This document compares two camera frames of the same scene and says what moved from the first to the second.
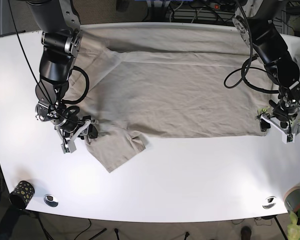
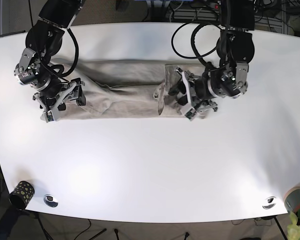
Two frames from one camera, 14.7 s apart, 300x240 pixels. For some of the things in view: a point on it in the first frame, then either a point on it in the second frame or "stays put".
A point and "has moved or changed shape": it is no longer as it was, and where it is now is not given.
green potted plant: [299, 228] stays put
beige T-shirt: [133, 82] has moved or changed shape
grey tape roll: [296, 198] stays put
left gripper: [284, 116] to [192, 95]
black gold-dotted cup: [23, 193] stays put
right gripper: [70, 128] to [50, 97]
